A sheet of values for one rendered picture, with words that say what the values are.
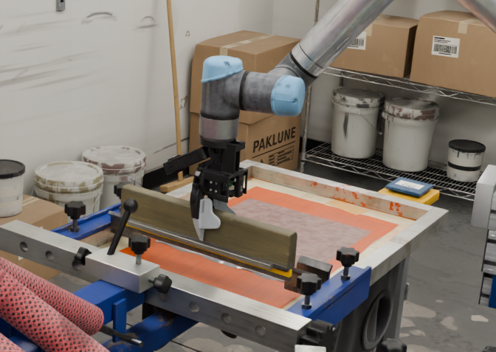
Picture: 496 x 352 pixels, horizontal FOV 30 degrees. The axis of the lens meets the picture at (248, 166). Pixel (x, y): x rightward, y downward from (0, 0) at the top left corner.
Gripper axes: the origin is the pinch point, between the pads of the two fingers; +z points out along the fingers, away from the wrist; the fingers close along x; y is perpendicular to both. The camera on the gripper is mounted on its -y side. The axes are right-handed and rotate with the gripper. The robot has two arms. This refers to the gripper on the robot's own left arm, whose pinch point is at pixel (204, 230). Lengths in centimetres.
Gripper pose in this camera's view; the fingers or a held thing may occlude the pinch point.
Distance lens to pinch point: 186.2
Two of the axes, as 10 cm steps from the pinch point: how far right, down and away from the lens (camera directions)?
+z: -0.6, 9.5, 3.1
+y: 8.5, 2.1, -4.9
